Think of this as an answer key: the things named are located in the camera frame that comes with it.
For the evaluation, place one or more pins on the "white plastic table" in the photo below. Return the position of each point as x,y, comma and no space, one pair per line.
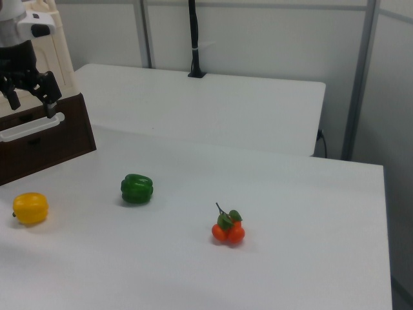
209,109

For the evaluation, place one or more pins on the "yellow bell pepper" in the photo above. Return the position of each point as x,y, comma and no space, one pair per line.
30,208

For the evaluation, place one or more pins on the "dark brown drawer base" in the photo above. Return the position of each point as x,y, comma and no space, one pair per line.
64,142

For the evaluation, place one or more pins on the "green bell pepper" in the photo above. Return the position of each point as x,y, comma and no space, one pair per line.
137,189

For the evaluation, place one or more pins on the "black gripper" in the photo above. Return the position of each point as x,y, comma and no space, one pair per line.
17,61

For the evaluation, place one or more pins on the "narrow grey partition post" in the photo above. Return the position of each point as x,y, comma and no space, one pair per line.
144,32

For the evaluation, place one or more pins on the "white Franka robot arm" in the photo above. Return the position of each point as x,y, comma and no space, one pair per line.
35,22

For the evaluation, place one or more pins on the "black camera pole with clamp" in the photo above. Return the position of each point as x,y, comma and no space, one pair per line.
195,32

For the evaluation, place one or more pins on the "orange fruit cluster with leaves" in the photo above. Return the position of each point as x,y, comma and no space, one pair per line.
230,232

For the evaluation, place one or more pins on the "cream plastic cabinet body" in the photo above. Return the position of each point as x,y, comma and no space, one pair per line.
66,48

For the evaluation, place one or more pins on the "wide grey partition post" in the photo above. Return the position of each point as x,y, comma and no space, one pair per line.
359,80

